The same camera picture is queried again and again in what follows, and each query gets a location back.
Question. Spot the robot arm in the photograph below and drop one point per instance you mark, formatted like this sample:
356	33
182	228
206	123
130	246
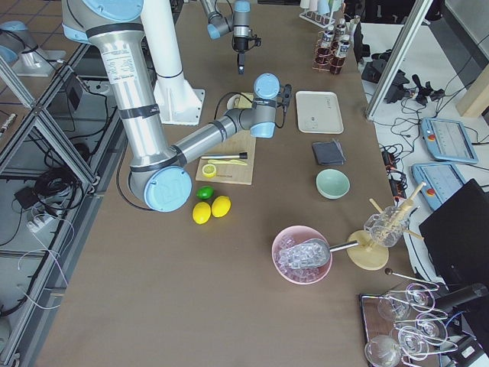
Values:
139	50
237	24

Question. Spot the cream rabbit serving tray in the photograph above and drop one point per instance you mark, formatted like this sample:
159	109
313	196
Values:
318	113

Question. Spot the wine glass rack tray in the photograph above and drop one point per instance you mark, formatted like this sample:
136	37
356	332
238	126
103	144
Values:
418	324

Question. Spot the white round plate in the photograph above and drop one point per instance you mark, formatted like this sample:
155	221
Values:
230	102

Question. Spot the tea bottle right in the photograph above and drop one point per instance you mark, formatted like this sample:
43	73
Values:
325	41

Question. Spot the tea bottle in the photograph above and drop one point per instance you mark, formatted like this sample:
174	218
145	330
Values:
340	55
340	29
325	41

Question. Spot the tea bottle front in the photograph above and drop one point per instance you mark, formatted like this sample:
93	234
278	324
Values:
340	55

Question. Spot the grey folded cloth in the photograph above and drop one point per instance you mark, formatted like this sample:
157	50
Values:
328	153

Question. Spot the steel muddler black tip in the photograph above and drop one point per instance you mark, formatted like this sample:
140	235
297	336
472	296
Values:
241	155

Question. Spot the white dish rack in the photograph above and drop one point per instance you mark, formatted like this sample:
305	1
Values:
320	12

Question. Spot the tea bottle back left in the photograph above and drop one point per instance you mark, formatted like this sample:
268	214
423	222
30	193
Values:
340	29

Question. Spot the yellow plastic knife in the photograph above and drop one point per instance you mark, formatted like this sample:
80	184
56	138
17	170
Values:
231	162

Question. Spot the mint green bowl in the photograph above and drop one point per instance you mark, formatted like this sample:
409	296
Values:
332	184

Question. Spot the half lemon slice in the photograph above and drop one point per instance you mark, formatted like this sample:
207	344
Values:
209	170

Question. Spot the green lime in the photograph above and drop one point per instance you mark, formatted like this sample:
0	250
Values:
205	192

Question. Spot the yellow lemon upper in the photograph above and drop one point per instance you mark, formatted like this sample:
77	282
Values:
221	206

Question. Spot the yellow lemon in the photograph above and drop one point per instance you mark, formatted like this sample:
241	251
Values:
201	213
221	206

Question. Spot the pink ice bowl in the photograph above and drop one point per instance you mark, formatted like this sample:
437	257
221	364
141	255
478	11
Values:
295	235

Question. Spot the yellow lemon lower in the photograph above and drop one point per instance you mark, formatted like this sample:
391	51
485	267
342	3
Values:
201	213

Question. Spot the metal ice scoop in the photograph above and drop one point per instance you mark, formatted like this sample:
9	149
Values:
312	253

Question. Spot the glass pitcher on stand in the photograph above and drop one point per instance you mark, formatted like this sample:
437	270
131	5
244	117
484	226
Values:
386	228

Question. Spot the blue teach pendant upper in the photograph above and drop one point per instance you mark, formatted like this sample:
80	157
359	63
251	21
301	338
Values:
447	140

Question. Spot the blue teach pendant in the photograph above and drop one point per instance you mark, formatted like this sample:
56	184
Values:
442	180
447	140

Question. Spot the wooden cup tree stand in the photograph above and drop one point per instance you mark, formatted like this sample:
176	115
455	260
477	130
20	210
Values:
368	254

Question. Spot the blue teach pendant lower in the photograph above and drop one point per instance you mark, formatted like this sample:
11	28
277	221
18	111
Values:
442	180

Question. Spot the black monitor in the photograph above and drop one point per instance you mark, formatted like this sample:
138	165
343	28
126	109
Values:
456	236

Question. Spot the copper wire bottle rack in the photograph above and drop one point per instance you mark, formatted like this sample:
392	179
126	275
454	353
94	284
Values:
323	62

